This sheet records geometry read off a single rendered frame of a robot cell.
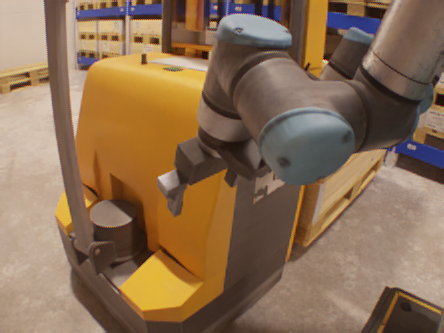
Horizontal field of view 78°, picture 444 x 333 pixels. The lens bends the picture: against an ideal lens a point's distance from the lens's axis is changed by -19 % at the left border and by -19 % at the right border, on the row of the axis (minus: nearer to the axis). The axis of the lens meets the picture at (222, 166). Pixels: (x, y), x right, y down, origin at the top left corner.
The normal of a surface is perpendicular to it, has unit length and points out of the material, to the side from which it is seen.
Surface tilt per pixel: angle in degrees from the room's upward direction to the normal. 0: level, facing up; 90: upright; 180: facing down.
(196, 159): 24
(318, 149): 115
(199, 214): 74
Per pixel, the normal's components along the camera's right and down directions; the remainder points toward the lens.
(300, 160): 0.29, 0.77
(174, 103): -0.61, -0.05
